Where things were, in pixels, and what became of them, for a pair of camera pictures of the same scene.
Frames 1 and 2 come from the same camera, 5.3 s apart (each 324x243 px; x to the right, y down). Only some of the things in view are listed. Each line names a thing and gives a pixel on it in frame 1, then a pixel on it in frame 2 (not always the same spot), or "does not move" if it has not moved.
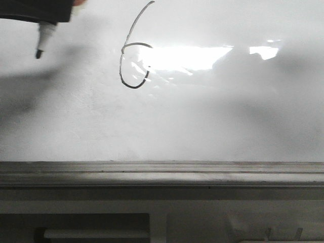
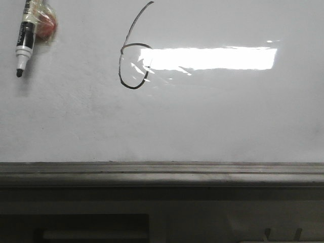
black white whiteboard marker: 45,31 to 26,40
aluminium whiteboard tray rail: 161,173 does not move
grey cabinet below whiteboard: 165,214 does not move
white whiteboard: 166,81 does not move
